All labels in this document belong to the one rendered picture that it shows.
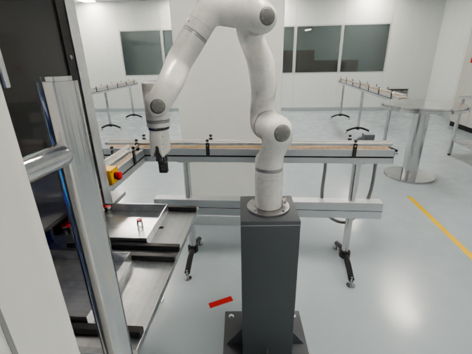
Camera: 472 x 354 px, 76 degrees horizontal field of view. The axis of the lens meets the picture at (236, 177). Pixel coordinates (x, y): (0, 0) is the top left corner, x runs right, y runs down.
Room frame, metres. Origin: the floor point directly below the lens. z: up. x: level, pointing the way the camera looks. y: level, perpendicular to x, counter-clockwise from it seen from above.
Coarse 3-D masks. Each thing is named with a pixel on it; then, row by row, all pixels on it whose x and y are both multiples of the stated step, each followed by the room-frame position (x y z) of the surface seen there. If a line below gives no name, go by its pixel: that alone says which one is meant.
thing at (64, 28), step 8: (56, 0) 1.14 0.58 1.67; (56, 8) 1.13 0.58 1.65; (64, 8) 1.17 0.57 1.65; (64, 16) 1.16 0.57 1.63; (64, 24) 1.15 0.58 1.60; (64, 32) 1.14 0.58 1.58; (64, 40) 1.13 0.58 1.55; (64, 48) 1.13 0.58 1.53; (72, 48) 1.17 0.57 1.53; (72, 56) 1.16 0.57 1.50; (72, 64) 1.15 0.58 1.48; (72, 72) 1.14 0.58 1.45; (80, 88) 1.17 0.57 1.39; (96, 168) 1.17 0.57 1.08
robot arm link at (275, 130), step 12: (264, 120) 1.14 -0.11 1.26; (276, 120) 1.10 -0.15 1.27; (288, 120) 1.12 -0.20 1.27; (264, 132) 1.11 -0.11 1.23; (276, 132) 1.08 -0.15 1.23; (288, 132) 1.10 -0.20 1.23; (264, 144) 1.11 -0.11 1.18; (276, 144) 1.10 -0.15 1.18; (288, 144) 1.12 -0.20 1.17; (264, 156) 1.14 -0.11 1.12; (276, 156) 1.14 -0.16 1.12; (264, 168) 1.15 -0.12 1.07; (276, 168) 1.15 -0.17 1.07
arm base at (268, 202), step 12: (264, 180) 1.15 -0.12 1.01; (276, 180) 1.15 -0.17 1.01; (264, 192) 1.15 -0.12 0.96; (276, 192) 1.15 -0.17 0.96; (252, 204) 1.21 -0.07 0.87; (264, 204) 1.15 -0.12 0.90; (276, 204) 1.15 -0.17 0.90; (288, 204) 1.21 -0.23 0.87; (264, 216) 1.12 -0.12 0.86; (276, 216) 1.12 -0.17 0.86
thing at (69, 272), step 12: (60, 252) 0.83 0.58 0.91; (72, 252) 0.82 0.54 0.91; (120, 252) 0.81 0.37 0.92; (60, 264) 0.80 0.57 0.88; (72, 264) 0.80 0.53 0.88; (120, 264) 0.79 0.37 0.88; (60, 276) 0.74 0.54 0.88; (72, 276) 0.74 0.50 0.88; (120, 276) 0.73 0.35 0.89; (72, 288) 0.69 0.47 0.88; (84, 288) 0.69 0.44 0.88; (72, 300) 0.64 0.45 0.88; (84, 300) 0.64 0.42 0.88; (72, 312) 0.60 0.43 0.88; (84, 312) 0.60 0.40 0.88
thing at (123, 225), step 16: (112, 208) 1.16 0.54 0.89; (128, 208) 1.16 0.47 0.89; (144, 208) 1.15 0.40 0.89; (160, 208) 1.15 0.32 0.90; (112, 224) 1.04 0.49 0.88; (128, 224) 1.04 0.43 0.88; (144, 224) 1.04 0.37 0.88; (160, 224) 1.04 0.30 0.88; (64, 240) 0.91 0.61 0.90; (112, 240) 0.90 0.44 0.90; (128, 240) 0.90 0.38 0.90; (144, 240) 0.89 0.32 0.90
